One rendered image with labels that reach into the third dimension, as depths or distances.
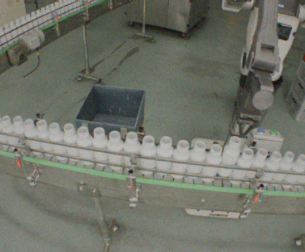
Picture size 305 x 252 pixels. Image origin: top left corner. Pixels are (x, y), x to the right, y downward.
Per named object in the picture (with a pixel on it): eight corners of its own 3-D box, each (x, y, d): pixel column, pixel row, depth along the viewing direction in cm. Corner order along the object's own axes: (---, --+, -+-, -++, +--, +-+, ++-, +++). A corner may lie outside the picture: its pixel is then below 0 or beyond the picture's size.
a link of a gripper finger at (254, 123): (232, 140, 74) (240, 115, 68) (229, 125, 80) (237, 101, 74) (252, 143, 74) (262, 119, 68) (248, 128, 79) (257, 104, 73)
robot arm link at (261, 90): (278, 54, 62) (249, 46, 62) (291, 73, 53) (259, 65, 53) (265, 90, 70) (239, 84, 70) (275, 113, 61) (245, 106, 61)
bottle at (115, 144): (109, 171, 95) (105, 141, 84) (109, 159, 100) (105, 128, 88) (125, 170, 96) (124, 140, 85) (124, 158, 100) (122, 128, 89)
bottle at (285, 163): (281, 179, 95) (298, 153, 84) (277, 189, 91) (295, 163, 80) (269, 172, 97) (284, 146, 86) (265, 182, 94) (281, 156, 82)
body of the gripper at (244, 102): (239, 118, 69) (246, 96, 64) (235, 99, 77) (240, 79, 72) (260, 121, 69) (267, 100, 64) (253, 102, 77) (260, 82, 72)
